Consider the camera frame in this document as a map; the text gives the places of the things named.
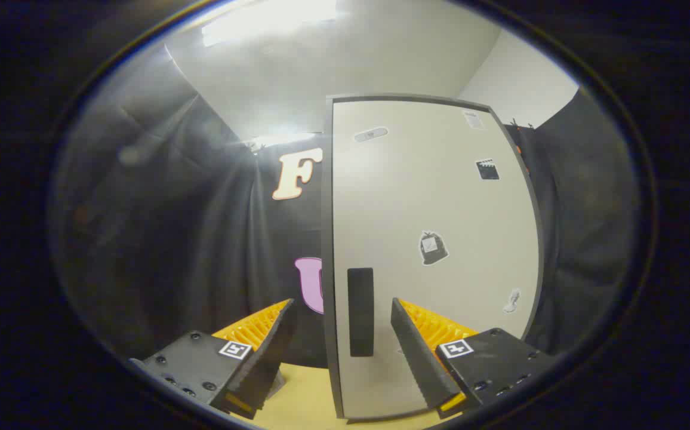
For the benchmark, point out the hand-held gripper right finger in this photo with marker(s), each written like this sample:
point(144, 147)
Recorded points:
point(418, 358)

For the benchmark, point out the white shoe cabinet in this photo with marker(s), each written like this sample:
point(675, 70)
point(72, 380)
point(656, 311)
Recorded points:
point(328, 239)

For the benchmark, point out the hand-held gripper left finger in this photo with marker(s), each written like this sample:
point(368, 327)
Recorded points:
point(273, 353)

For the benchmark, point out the black backdrop cloth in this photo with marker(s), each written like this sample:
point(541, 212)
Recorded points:
point(202, 239)

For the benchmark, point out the white shoe cabinet door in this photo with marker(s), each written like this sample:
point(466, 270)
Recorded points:
point(434, 203)

